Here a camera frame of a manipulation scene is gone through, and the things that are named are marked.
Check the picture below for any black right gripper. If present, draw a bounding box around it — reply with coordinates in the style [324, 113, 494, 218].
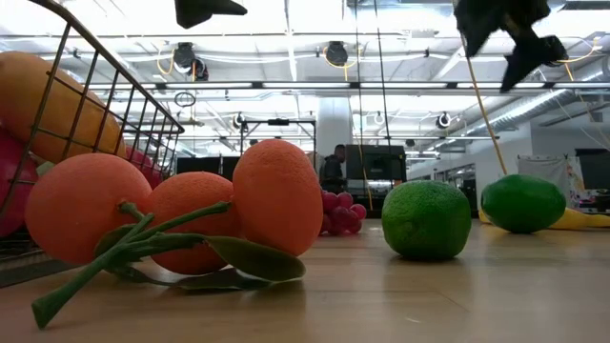
[453, 0, 569, 92]

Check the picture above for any large smooth green lime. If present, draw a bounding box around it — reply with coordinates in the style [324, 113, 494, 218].
[479, 173, 568, 235]

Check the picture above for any yellow orange oblong fruit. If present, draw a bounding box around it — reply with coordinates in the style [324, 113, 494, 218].
[0, 50, 128, 166]

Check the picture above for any bright red apple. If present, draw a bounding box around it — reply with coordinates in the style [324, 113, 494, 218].
[0, 127, 40, 239]

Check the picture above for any long ceiling light strip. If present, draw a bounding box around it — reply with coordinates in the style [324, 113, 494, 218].
[0, 81, 610, 90]

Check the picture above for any white hanging cloth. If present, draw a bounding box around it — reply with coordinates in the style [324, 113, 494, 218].
[517, 154, 580, 192]

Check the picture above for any black screen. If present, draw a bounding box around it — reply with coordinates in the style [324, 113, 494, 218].
[575, 148, 610, 191]

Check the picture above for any black partition panel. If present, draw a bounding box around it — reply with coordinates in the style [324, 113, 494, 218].
[175, 155, 242, 176]

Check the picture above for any white square pillar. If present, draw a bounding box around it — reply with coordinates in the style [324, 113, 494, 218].
[316, 97, 354, 187]

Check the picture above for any black monitor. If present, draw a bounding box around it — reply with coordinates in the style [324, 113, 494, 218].
[345, 143, 408, 182]

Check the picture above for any yellow banana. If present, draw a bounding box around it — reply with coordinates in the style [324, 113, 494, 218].
[478, 206, 610, 231]

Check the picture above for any small bumpy green lime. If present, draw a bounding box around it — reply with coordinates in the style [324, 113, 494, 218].
[380, 179, 473, 262]

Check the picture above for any person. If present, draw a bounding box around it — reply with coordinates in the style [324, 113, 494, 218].
[317, 144, 349, 194]

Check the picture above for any orange tangerine cluster with leaves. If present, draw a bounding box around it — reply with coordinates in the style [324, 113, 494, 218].
[23, 137, 325, 330]

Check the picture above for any red grape bunch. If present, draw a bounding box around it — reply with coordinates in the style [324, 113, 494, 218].
[319, 189, 368, 237]

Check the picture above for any black ceiling cable reel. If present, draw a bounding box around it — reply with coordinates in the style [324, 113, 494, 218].
[547, 37, 600, 82]
[322, 40, 358, 82]
[156, 41, 211, 82]

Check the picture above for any silver ventilation duct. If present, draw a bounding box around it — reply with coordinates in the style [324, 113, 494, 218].
[457, 56, 610, 139]

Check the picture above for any yellow hanging cable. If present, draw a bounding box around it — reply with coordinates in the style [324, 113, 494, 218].
[462, 47, 509, 176]

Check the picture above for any bronze wire basket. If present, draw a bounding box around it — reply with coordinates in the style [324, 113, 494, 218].
[0, 0, 187, 261]

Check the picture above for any black hanging cable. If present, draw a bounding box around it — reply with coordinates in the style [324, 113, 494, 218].
[373, 0, 393, 154]
[353, 0, 369, 182]

